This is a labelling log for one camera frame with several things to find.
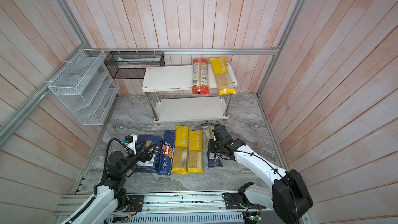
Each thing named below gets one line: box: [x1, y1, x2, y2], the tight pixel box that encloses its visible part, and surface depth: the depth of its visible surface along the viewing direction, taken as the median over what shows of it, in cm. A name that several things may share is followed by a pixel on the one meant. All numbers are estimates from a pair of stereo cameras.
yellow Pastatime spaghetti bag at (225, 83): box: [209, 57, 237, 96], surface depth 79 cm
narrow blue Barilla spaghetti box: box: [157, 130, 176, 176], surface depth 87 cm
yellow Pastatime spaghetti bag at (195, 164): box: [187, 129, 204, 174], surface depth 90 cm
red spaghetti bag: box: [192, 58, 210, 95], surface depth 79 cm
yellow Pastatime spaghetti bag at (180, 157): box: [171, 126, 190, 175], surface depth 90 cm
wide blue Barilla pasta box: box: [132, 134, 164, 174], surface depth 83 cm
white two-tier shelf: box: [141, 63, 238, 126], surface depth 89 cm
